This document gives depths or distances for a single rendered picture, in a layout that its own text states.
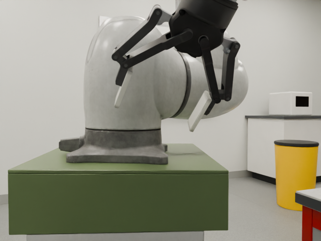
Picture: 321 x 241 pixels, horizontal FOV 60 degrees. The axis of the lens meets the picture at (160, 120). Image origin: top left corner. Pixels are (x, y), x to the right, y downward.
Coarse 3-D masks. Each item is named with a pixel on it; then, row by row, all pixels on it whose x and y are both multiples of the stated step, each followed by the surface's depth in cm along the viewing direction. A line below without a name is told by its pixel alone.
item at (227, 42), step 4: (224, 40) 41; (228, 40) 41; (232, 40) 41; (236, 40) 41; (224, 44) 41; (228, 44) 41; (224, 48) 41; (228, 48) 41; (224, 52) 42; (228, 52) 41
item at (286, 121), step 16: (272, 96) 395; (288, 96) 369; (304, 96) 374; (272, 112) 395; (288, 112) 370; (304, 112) 375; (256, 128) 388; (272, 128) 360; (288, 128) 346; (304, 128) 356; (320, 128) 368; (256, 144) 388; (272, 144) 360; (320, 144) 369; (256, 160) 388; (272, 160) 361; (320, 160) 369; (256, 176) 396; (272, 176) 361; (320, 176) 378
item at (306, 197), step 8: (296, 192) 67; (304, 192) 66; (312, 192) 66; (320, 192) 66; (296, 200) 67; (304, 200) 65; (312, 200) 63; (320, 200) 61; (304, 208) 66; (312, 208) 63; (320, 208) 61; (304, 216) 66; (312, 216) 64; (320, 216) 62; (304, 224) 66; (312, 224) 64; (320, 224) 62; (304, 232) 66; (312, 232) 64; (320, 232) 62; (304, 240) 66; (312, 240) 64; (320, 240) 62
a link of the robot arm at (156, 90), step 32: (96, 32) 54; (128, 32) 50; (96, 64) 50; (160, 64) 52; (96, 96) 50; (128, 96) 49; (160, 96) 52; (96, 128) 51; (128, 128) 50; (160, 128) 56
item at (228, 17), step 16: (192, 0) 36; (208, 0) 35; (224, 0) 35; (176, 16) 38; (192, 16) 36; (208, 16) 35; (224, 16) 36; (176, 32) 39; (192, 32) 39; (208, 32) 39; (224, 32) 40; (176, 48) 40; (192, 48) 40
